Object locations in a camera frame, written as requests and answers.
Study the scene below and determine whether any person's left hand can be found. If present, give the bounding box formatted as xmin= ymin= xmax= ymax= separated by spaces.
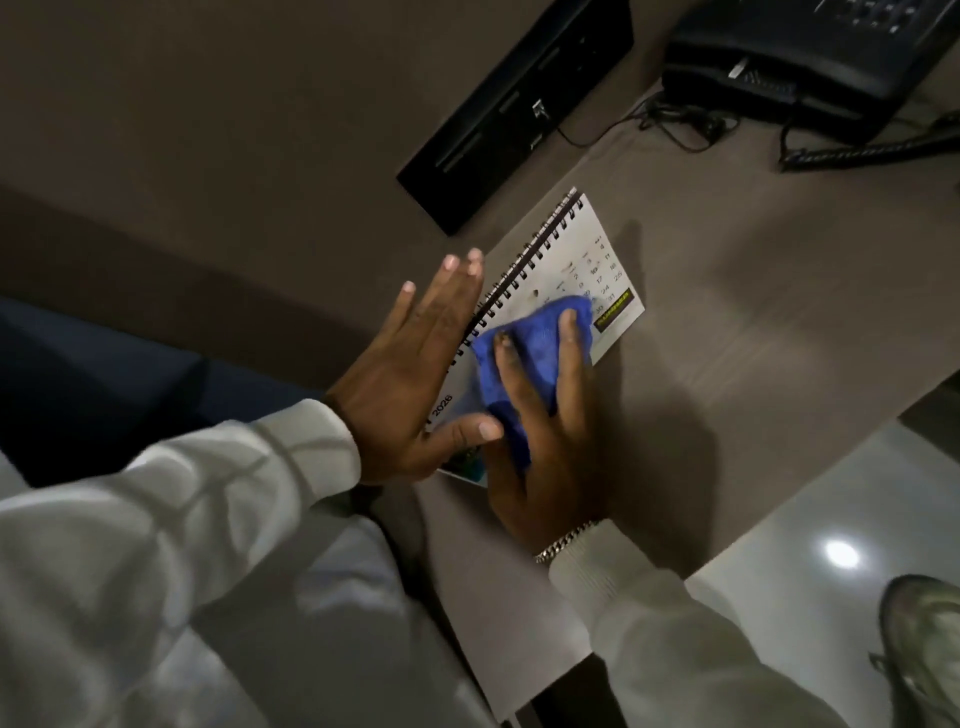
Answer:
xmin=324 ymin=247 xmax=505 ymax=487

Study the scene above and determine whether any person's right hand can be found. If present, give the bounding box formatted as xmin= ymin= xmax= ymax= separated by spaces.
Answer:
xmin=483 ymin=307 xmax=601 ymax=558

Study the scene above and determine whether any blue cleaning cloth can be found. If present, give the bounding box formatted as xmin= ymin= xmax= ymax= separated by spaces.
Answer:
xmin=471 ymin=294 xmax=595 ymax=475

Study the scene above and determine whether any white spiral desk calendar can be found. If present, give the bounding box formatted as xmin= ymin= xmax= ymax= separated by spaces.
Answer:
xmin=423 ymin=187 xmax=646 ymax=489

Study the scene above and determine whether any person's right forearm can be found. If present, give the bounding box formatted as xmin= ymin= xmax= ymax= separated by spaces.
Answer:
xmin=547 ymin=521 xmax=849 ymax=728

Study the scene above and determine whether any person's left forearm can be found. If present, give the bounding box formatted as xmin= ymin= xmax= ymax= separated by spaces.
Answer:
xmin=0 ymin=397 xmax=363 ymax=728

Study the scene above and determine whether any white sweater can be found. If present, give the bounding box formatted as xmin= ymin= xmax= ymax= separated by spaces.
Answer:
xmin=172 ymin=510 xmax=500 ymax=728

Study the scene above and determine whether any flat black box device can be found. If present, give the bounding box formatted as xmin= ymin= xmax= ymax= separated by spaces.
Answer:
xmin=396 ymin=0 xmax=635 ymax=237

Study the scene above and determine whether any dark blue chair seat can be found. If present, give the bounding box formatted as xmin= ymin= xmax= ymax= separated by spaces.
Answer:
xmin=0 ymin=296 xmax=324 ymax=489

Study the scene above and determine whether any black desk telephone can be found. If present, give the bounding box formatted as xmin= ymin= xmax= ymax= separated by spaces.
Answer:
xmin=661 ymin=0 xmax=960 ymax=147

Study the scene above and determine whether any grey shoe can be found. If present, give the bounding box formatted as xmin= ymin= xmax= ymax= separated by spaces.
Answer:
xmin=870 ymin=573 xmax=960 ymax=728

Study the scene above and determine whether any silver chain bracelet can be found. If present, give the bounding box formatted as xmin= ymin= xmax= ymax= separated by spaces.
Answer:
xmin=534 ymin=521 xmax=601 ymax=565

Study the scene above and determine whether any thin black cable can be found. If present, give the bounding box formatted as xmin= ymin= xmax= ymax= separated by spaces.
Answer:
xmin=555 ymin=96 xmax=740 ymax=155

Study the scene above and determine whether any black coiled phone cord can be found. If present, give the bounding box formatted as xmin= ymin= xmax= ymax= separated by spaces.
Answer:
xmin=778 ymin=111 xmax=960 ymax=174

